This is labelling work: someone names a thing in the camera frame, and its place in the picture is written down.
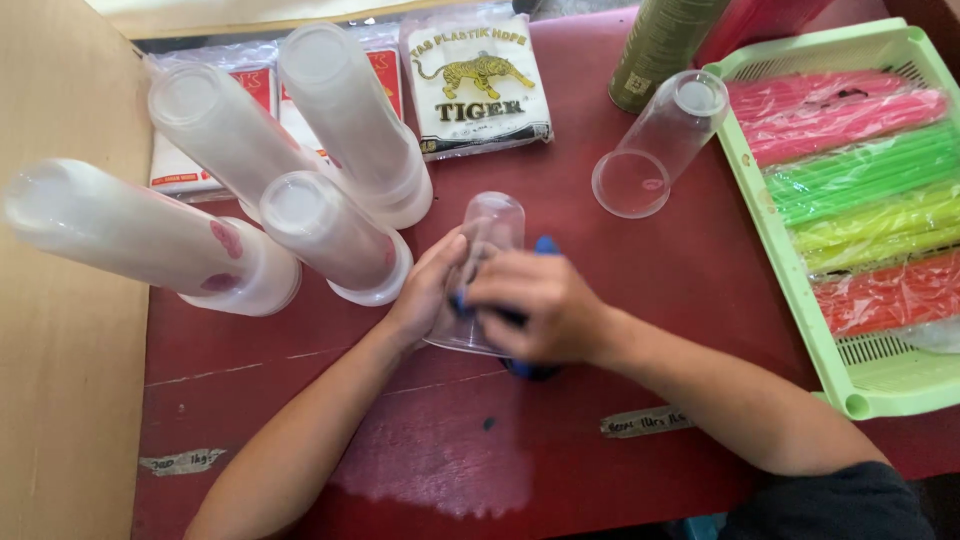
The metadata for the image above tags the person's right hand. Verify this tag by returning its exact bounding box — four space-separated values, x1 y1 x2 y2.
463 250 612 367

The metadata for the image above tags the person's left hand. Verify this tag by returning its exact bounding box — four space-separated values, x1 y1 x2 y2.
386 226 472 349

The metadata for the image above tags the clear plastic cup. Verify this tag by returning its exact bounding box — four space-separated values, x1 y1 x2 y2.
423 191 526 357
591 69 730 220

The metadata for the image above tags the wrapped stack of plastic cups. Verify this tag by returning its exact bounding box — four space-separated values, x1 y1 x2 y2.
2 158 303 318
147 62 331 224
277 21 435 231
258 171 414 308

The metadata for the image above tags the plastic bag pack, tiger print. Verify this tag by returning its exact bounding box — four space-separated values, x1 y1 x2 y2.
399 6 555 162

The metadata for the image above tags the paper label strip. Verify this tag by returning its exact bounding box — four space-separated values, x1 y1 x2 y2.
138 447 228 477
599 405 695 440

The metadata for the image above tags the plastic bag pack, red label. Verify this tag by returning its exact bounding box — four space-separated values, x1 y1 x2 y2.
277 26 406 162
144 41 280 204

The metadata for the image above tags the olive green spray can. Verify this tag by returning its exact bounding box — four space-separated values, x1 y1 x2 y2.
608 0 732 115

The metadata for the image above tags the light green plastic tray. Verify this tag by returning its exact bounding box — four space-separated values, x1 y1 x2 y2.
702 17 960 421

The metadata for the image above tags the brown cardboard panel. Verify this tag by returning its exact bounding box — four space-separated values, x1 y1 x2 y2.
0 0 155 540

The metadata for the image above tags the person's dark sleeve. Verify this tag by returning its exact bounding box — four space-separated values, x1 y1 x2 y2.
718 460 939 540

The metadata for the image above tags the pack of yellow straws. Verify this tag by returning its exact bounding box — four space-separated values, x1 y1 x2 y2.
789 180 960 276

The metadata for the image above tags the pack of pink straws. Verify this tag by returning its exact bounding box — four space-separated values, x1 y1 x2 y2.
727 69 951 168

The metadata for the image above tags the pack of green straws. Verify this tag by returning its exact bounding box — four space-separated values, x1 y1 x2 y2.
763 120 960 228

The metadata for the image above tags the pack of red straws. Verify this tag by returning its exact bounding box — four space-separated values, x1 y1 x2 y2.
812 250 960 340

